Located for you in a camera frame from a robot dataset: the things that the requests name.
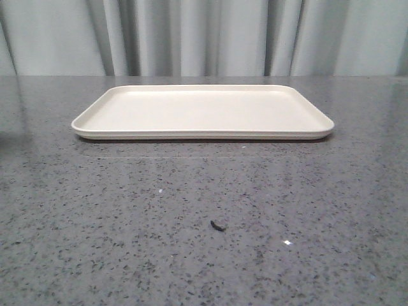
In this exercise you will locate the cream rectangular plastic tray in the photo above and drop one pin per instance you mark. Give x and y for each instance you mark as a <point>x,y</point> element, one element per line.
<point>165,112</point>

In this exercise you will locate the small dark debris piece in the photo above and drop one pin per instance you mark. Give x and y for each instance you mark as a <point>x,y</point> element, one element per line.
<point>217,227</point>

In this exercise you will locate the grey pleated curtain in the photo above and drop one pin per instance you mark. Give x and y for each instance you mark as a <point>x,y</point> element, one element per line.
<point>203,38</point>

